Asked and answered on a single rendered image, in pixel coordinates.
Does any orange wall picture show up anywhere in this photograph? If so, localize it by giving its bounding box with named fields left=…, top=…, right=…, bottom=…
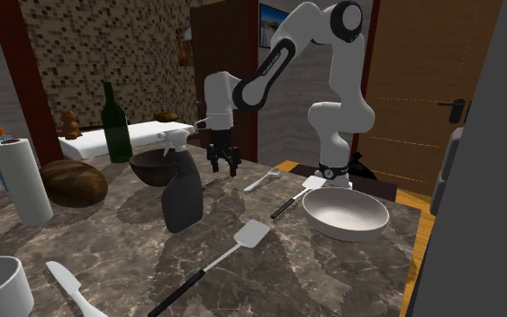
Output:
left=175, top=25, right=194, bottom=68

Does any dark brown open door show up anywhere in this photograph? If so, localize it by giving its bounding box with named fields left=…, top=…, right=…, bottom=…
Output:
left=189, top=0, right=260, bottom=164

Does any white bed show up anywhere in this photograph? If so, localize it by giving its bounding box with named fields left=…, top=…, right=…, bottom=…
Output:
left=57, top=120, right=197, bottom=162

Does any dark robot stand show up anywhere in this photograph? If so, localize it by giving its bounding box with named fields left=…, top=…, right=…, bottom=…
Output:
left=294, top=163, right=399, bottom=203

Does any brown bread loaf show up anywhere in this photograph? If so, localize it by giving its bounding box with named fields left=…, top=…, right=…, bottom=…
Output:
left=38, top=158, right=110, bottom=209

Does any dark green wine bottle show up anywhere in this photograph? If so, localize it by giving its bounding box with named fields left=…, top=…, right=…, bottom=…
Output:
left=100, top=80, right=134, bottom=165

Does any silver spoon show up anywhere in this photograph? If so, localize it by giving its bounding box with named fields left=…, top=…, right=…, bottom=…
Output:
left=242, top=167, right=282, bottom=195

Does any white paper towel roll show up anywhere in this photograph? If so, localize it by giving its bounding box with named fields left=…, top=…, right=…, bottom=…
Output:
left=0, top=137, right=55, bottom=228

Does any small white spatula black handle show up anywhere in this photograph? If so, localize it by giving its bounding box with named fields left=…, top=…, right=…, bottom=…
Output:
left=269, top=175, right=329, bottom=220

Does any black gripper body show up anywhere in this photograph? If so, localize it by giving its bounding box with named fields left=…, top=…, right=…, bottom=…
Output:
left=206, top=128, right=242, bottom=166

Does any large white bowl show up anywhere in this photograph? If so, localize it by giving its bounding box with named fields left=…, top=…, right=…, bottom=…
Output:
left=301, top=186, right=391, bottom=244

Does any brown teddy bear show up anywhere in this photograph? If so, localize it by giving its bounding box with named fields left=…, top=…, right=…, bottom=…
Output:
left=55, top=109, right=84, bottom=141

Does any grey spray bottle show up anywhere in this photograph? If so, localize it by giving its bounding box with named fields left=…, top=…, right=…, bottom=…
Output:
left=158, top=128, right=205, bottom=235

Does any large white spatula black handle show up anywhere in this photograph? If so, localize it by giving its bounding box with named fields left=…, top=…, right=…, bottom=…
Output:
left=147, top=219, right=272, bottom=317

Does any blue landscape wall picture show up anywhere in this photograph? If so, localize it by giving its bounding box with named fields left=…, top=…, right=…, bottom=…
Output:
left=258, top=3, right=290, bottom=50

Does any grey refrigerator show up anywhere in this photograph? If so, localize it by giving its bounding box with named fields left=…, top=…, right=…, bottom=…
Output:
left=410, top=0, right=507, bottom=317

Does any white knife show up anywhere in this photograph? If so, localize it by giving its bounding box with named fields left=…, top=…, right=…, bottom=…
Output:
left=45, top=259, right=110, bottom=317

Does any black bag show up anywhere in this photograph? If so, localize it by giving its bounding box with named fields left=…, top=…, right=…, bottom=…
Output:
left=348, top=150, right=379, bottom=182

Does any dark brown bowl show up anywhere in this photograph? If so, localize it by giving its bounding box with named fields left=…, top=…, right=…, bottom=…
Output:
left=128, top=148, right=185, bottom=188

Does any brown door black handle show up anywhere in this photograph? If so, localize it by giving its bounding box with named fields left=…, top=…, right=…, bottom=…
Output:
left=350, top=0, right=505, bottom=199

